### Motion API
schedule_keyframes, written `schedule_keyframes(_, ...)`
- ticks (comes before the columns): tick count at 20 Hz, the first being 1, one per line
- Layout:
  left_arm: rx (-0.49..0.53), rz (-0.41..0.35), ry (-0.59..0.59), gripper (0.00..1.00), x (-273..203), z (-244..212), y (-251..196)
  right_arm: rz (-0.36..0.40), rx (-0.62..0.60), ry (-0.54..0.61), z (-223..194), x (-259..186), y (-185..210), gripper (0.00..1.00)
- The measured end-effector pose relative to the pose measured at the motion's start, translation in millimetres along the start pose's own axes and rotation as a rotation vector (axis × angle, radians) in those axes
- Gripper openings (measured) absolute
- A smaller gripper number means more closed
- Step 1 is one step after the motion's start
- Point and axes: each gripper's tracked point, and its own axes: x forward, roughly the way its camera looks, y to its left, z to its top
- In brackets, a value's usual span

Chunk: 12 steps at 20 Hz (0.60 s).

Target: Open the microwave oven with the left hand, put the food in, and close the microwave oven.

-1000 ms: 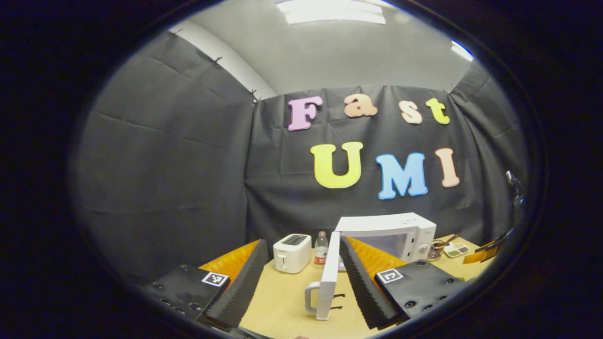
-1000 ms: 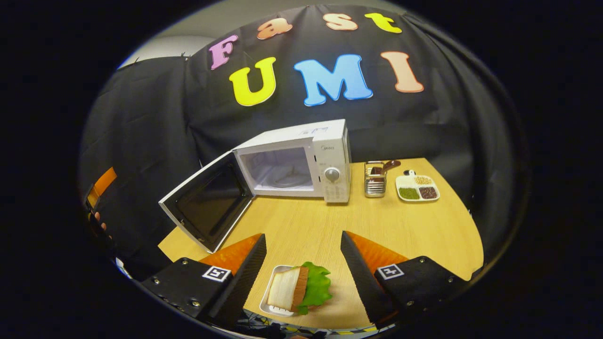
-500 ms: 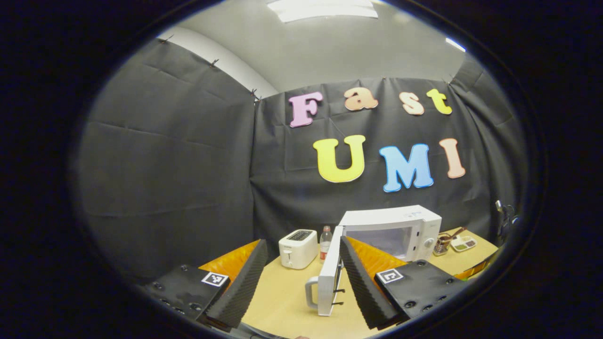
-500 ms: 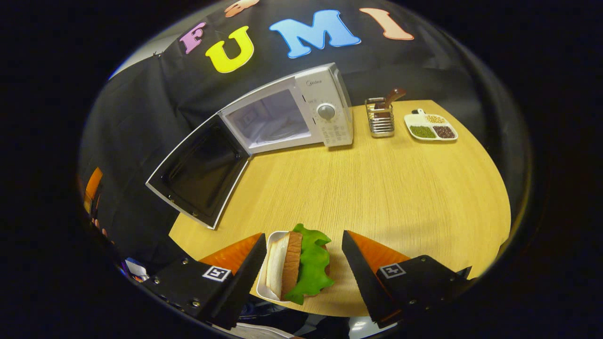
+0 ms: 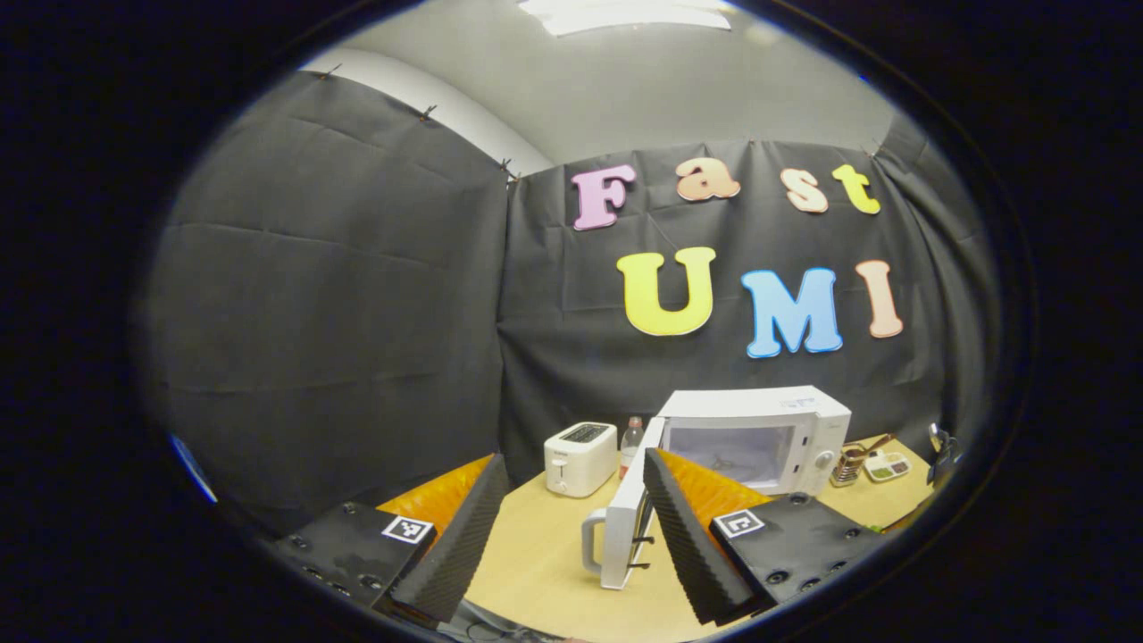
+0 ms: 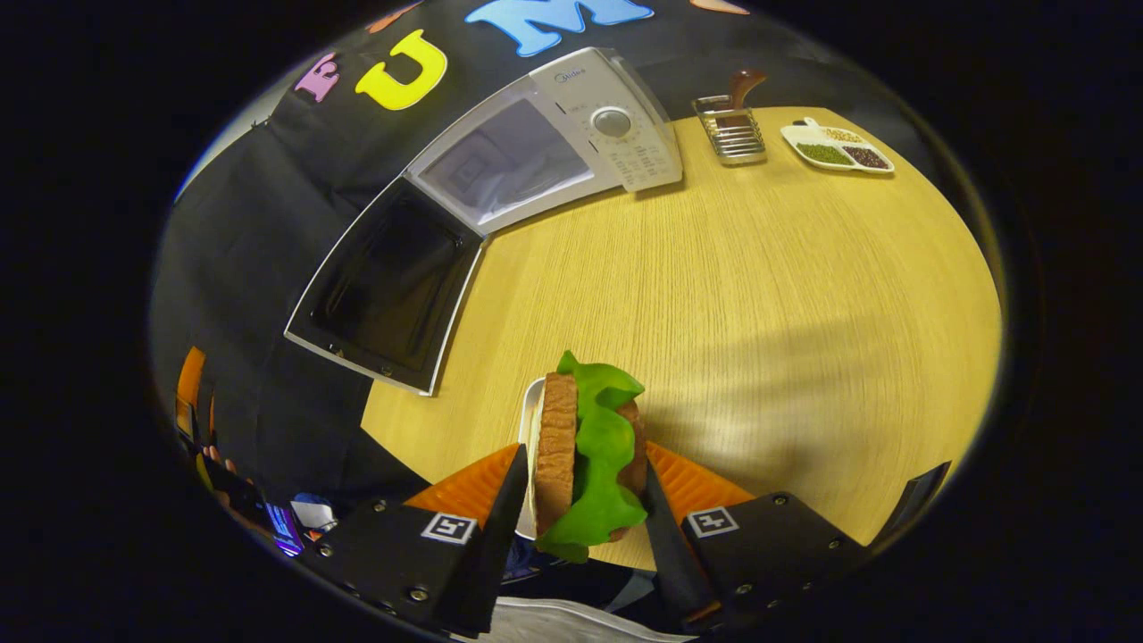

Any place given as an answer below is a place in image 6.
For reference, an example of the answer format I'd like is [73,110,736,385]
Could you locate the white microwave oven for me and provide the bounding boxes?
[284,46,685,397]

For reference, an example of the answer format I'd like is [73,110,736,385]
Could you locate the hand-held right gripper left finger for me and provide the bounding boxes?
[304,444,530,637]

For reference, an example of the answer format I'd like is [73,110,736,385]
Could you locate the lettuce sandwich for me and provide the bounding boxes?
[533,350,649,564]

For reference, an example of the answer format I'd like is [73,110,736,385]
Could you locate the white divided dish with beans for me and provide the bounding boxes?
[780,117,896,174]

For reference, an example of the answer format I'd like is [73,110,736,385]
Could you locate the white plate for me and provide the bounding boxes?
[516,377,547,541]

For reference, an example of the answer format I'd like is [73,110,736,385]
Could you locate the person's white shirt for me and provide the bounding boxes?
[464,597,697,643]

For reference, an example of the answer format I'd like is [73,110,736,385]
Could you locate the person's dark trousers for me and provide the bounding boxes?
[500,536,666,619]

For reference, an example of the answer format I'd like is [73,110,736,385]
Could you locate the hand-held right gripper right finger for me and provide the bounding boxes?
[643,442,872,630]

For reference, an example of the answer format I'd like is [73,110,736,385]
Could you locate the metal wire basket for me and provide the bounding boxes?
[692,94,768,167]

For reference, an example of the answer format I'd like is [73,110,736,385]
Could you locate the brown spoon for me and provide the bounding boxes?
[714,70,769,128]

